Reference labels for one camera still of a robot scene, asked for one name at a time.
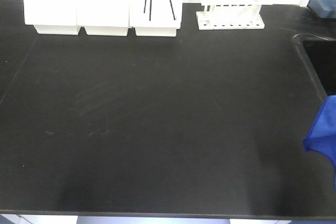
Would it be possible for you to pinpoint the blue microfibre cloth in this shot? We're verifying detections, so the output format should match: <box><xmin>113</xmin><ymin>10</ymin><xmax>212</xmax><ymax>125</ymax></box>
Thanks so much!
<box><xmin>303</xmin><ymin>95</ymin><xmax>335</xmax><ymax>185</ymax></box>

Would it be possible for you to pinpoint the right white plastic bin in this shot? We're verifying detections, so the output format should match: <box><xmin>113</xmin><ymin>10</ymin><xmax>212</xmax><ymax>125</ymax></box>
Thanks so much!
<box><xmin>130</xmin><ymin>0</ymin><xmax>183</xmax><ymax>37</ymax></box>

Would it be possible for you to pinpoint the white plastic bin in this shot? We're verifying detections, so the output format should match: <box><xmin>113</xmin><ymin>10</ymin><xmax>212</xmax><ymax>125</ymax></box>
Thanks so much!
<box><xmin>23</xmin><ymin>0</ymin><xmax>80</xmax><ymax>35</ymax></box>
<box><xmin>76</xmin><ymin>0</ymin><xmax>130</xmax><ymax>37</ymax></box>
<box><xmin>130</xmin><ymin>0</ymin><xmax>183</xmax><ymax>37</ymax></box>

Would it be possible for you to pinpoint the white test tube rack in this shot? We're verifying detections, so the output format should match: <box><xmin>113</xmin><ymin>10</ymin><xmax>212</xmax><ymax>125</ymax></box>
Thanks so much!
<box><xmin>196</xmin><ymin>0</ymin><xmax>265</xmax><ymax>30</ymax></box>

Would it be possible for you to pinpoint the middle white plastic bin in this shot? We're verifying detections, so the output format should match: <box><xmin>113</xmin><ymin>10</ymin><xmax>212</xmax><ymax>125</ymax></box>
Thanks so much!
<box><xmin>76</xmin><ymin>0</ymin><xmax>130</xmax><ymax>37</ymax></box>

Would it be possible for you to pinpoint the left white plastic bin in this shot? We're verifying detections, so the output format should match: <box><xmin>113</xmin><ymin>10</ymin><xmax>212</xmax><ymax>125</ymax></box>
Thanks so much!
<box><xmin>23</xmin><ymin>0</ymin><xmax>80</xmax><ymax>35</ymax></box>

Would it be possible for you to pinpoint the black bench sink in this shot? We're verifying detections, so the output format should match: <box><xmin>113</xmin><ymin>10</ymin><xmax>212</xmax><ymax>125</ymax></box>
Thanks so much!
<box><xmin>291</xmin><ymin>34</ymin><xmax>335</xmax><ymax>101</ymax></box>

